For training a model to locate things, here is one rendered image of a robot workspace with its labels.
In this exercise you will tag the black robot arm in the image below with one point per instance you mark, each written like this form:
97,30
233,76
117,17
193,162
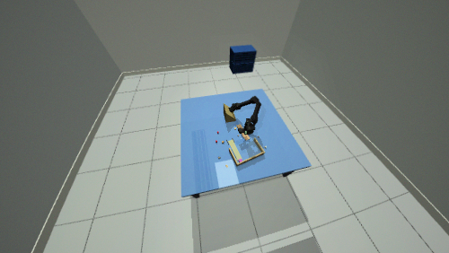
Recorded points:
254,117

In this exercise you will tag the tan strip with red stripes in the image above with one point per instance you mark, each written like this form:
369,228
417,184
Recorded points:
246,137

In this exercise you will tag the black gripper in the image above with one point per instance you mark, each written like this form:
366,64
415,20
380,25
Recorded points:
242,130

